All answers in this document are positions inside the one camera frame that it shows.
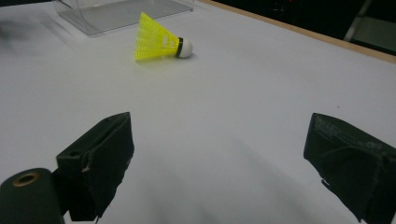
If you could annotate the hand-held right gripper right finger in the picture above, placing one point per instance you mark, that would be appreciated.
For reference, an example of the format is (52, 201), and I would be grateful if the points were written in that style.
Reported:
(355, 161)

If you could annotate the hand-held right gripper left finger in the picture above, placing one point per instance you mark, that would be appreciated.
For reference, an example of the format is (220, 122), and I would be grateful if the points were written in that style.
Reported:
(96, 165)

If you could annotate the yellow shuttlecock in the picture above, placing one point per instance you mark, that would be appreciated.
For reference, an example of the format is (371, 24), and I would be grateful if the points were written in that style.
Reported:
(157, 42)

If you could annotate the clear plastic container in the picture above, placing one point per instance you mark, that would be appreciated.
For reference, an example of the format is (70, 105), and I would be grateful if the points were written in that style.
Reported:
(118, 14)

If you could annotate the grey metal stand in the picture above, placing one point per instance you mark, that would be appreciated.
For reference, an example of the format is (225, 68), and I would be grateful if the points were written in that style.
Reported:
(370, 28)

